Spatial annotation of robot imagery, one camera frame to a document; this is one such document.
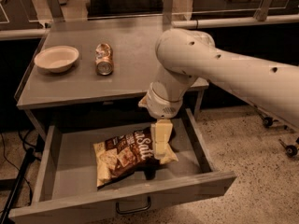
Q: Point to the black drawer handle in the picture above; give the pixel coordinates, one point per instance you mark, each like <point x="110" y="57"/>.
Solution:
<point x="133" y="205"/>

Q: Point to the white paper bowl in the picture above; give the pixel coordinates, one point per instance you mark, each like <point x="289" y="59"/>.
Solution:
<point x="56" y="59"/>

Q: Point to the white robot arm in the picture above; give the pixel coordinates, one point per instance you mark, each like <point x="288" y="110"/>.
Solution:
<point x="186" y="55"/>

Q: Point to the brown chip bag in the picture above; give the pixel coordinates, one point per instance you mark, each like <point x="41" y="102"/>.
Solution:
<point x="122" y="155"/>

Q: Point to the grey open drawer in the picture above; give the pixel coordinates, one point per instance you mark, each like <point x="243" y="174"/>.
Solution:
<point x="87" y="175"/>

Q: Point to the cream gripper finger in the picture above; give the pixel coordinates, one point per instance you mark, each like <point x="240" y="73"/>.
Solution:
<point x="160" y="134"/>

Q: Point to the black caster wheel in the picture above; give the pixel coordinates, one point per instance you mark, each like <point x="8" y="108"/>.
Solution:
<point x="290" y="150"/>

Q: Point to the white horizontal rail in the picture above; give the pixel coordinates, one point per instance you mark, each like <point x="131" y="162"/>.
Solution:
<point x="145" y="22"/>

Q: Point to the black pole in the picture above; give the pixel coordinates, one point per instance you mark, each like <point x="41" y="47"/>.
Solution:
<point x="28" y="158"/>

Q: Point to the grey counter cabinet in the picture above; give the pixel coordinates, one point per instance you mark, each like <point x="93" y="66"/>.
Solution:
<point x="134" y="64"/>

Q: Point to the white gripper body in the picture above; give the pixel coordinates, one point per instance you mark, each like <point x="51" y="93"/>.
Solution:
<point x="159" y="104"/>

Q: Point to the crushed soda can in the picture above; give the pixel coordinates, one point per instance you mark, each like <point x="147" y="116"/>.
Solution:
<point x="104" y="59"/>

